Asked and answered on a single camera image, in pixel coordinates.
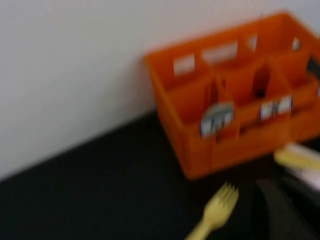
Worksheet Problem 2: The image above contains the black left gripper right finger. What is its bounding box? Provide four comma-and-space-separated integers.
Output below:
282, 176, 320, 218

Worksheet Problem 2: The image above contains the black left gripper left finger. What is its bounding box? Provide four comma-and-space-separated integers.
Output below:
254, 178, 320, 240

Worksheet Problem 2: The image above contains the orange plastic cutlery holder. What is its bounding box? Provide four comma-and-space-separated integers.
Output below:
144, 11, 320, 181

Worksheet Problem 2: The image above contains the yellow plastic fork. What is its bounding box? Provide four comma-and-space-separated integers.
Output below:
184, 181, 240, 240

